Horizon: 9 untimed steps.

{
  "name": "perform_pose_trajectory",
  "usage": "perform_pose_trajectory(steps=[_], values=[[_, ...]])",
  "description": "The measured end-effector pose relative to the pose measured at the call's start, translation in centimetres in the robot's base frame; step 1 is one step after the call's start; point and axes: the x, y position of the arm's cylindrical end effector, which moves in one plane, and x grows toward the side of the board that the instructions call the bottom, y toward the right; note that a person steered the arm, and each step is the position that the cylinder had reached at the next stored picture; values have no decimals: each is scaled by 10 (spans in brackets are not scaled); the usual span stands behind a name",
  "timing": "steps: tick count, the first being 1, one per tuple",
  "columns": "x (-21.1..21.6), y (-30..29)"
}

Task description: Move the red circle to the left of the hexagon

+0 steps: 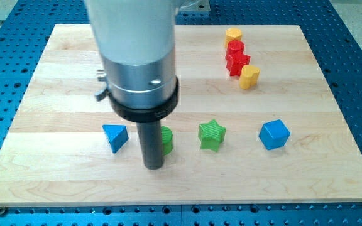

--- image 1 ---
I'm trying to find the red cylinder block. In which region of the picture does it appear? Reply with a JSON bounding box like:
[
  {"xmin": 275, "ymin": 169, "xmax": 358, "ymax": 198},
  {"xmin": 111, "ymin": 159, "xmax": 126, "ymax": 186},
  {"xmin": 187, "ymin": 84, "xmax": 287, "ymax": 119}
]
[{"xmin": 225, "ymin": 40, "xmax": 245, "ymax": 60}]

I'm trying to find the green star block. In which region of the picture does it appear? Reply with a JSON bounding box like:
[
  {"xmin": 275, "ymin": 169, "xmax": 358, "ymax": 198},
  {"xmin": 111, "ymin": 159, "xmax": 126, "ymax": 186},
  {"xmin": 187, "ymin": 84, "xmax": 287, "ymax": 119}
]
[{"xmin": 198, "ymin": 119, "xmax": 226, "ymax": 152}]

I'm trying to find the yellow heart block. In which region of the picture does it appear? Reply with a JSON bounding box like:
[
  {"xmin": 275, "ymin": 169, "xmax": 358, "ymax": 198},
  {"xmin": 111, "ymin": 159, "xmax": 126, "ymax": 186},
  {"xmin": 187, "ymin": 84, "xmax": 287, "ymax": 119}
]
[{"xmin": 239, "ymin": 65, "xmax": 260, "ymax": 90}]

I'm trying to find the wooden board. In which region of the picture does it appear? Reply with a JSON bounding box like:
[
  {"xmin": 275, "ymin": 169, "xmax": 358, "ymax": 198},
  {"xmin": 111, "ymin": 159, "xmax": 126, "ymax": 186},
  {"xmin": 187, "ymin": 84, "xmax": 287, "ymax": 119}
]
[{"xmin": 0, "ymin": 24, "xmax": 362, "ymax": 207}]

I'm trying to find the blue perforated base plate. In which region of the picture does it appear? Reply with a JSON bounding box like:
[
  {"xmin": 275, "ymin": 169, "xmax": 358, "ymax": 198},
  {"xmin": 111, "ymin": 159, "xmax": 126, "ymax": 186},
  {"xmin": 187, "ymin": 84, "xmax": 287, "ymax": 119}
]
[{"xmin": 0, "ymin": 1, "xmax": 362, "ymax": 225}]

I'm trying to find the blue cube block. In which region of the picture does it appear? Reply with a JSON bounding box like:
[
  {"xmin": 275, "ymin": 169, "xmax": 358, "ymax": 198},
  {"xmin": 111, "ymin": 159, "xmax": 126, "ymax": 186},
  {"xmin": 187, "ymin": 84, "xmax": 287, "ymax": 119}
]
[{"xmin": 259, "ymin": 119, "xmax": 290, "ymax": 150}]

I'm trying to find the yellow hexagon block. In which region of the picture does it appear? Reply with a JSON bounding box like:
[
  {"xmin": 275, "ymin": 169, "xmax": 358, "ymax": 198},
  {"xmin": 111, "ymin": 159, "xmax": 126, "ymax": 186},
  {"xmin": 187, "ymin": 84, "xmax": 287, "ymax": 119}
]
[{"xmin": 224, "ymin": 27, "xmax": 243, "ymax": 48}]

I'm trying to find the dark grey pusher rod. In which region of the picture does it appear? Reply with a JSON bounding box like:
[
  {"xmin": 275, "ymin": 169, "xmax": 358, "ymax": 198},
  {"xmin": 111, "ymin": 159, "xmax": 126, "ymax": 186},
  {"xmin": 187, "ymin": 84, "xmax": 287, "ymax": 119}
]
[{"xmin": 137, "ymin": 121, "xmax": 164, "ymax": 170}]

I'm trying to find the blue triangle block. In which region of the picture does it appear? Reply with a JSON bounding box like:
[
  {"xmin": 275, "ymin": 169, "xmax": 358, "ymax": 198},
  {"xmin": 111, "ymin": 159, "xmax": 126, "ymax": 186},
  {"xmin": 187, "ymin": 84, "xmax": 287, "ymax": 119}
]
[{"xmin": 102, "ymin": 124, "xmax": 129, "ymax": 154}]

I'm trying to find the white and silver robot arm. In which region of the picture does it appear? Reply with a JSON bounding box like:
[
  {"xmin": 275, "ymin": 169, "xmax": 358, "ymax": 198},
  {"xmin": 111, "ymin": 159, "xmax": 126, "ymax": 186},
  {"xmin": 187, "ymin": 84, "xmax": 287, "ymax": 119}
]
[{"xmin": 84, "ymin": 0, "xmax": 181, "ymax": 123}]

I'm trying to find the green cylinder block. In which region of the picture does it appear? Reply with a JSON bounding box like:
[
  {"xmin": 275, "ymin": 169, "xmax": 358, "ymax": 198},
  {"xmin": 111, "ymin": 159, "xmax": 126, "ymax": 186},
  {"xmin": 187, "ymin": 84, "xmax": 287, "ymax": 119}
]
[{"xmin": 161, "ymin": 126, "xmax": 173, "ymax": 155}]

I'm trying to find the red cross block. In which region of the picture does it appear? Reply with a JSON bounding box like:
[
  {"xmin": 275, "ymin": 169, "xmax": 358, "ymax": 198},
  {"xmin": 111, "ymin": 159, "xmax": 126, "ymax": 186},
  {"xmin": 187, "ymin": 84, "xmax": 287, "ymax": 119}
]
[{"xmin": 226, "ymin": 52, "xmax": 251, "ymax": 76}]

